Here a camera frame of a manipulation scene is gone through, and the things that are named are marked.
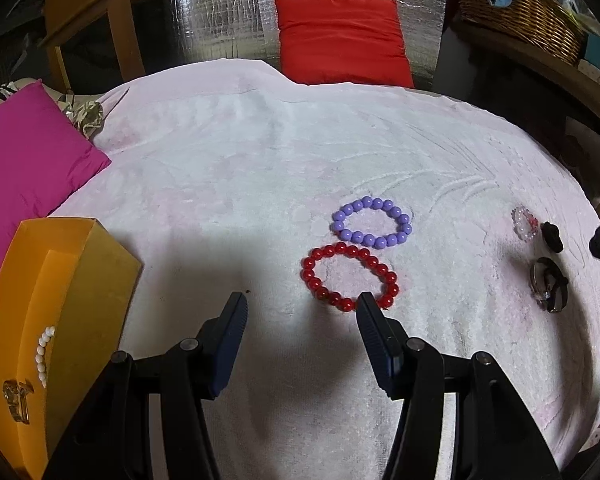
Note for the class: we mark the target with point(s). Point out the gold metal ornament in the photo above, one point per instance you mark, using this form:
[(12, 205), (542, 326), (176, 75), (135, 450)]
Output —
[(17, 400)]

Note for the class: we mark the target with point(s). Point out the orange jewelry box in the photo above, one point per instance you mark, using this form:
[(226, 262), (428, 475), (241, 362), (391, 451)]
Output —
[(75, 285)]

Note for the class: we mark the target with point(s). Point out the magenta pillow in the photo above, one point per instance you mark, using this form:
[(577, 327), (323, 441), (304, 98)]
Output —
[(25, 160)]

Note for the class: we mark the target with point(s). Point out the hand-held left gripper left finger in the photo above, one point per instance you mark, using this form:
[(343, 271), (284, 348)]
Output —
[(230, 342)]

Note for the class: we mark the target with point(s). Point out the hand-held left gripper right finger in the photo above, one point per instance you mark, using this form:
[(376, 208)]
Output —
[(380, 350)]

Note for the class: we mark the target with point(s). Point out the silver foil mat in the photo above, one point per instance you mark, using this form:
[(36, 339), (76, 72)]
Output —
[(300, 15)]

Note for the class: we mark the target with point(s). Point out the crumpled gold foil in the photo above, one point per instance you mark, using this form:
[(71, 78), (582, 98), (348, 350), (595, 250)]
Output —
[(84, 115)]

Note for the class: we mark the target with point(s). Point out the pale pink blanket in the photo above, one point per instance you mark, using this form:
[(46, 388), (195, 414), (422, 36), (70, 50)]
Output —
[(290, 170)]

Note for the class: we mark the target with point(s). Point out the wooden shelf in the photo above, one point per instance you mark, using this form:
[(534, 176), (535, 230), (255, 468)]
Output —
[(545, 75)]

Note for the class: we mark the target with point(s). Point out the dark metallic bangle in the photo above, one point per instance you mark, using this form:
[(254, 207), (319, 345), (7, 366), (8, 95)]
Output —
[(547, 285)]

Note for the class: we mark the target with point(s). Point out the red pillow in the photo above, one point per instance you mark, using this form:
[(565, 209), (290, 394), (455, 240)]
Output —
[(342, 42)]

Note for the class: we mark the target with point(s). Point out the wicker basket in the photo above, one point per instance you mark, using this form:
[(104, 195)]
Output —
[(525, 10)]

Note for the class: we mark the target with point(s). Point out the wooden chair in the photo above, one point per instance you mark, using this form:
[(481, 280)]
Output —
[(105, 15)]

